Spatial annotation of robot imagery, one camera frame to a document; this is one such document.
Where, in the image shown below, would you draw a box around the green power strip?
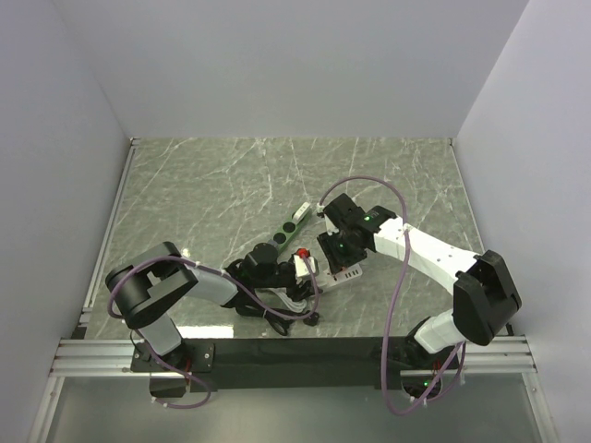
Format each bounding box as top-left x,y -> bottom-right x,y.
268,213 -> 310,255

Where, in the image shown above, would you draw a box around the white USB power strip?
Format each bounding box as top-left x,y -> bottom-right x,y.
317,264 -> 363,292

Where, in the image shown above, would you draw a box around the white square charger plug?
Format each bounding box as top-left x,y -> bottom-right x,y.
292,202 -> 310,224

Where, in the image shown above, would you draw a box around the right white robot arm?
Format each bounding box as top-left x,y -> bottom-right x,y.
317,194 -> 522,368

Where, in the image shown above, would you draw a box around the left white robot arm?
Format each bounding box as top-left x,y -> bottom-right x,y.
105,242 -> 307,371

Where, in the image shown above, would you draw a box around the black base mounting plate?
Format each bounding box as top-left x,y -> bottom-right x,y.
130,337 -> 454,391

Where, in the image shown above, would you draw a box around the white coiled cable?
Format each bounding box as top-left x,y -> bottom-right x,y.
271,285 -> 320,315

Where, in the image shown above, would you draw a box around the black power cord with plug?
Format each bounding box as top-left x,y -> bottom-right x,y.
230,276 -> 322,337

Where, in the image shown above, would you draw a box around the aluminium frame rail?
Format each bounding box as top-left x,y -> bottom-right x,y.
49,336 -> 537,377

